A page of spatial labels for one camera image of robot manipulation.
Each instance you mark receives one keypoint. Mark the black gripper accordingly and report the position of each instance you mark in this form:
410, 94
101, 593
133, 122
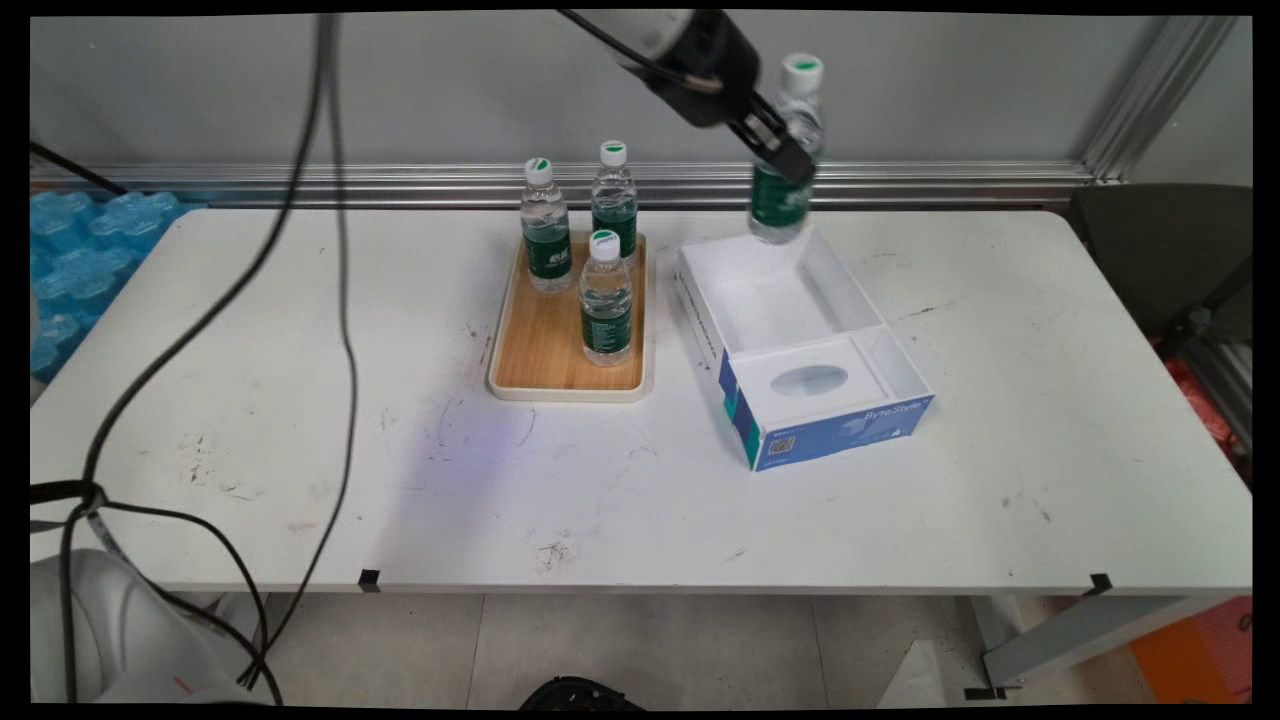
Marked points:
712, 70

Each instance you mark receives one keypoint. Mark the clear water bottle green label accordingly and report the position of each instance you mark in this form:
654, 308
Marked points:
614, 205
606, 315
548, 245
780, 205

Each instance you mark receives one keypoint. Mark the white and blue cardboard box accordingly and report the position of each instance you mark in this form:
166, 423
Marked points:
830, 425

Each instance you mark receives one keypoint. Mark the bamboo tray with white rim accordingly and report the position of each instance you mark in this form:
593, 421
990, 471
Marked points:
545, 345

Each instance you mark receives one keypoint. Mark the black chair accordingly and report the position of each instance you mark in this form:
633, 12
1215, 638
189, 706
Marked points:
1150, 250

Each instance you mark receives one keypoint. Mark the red bag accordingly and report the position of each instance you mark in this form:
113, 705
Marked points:
1205, 410

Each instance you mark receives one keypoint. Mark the black tape piece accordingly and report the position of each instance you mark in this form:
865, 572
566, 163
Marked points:
369, 579
1100, 584

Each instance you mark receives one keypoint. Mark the black round object on floor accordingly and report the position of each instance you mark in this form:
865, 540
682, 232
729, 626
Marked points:
580, 693

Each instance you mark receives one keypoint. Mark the grey metal table leg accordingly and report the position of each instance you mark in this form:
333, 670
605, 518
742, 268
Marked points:
1080, 635
232, 625

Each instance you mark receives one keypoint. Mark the orange box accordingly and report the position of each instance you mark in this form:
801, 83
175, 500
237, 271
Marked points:
1195, 650

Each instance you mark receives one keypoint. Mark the blue shrink-wrapped water bottle pack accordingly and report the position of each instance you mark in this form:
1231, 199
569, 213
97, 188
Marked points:
75, 270

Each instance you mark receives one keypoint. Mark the horizontal aluminium profile rail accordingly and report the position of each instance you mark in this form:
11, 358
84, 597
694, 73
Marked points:
900, 183

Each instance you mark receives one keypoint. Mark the slanted aluminium profile post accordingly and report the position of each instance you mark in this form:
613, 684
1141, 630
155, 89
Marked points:
1150, 100

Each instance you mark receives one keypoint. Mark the aluminium frame bar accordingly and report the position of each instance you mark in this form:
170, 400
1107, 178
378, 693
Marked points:
1225, 385

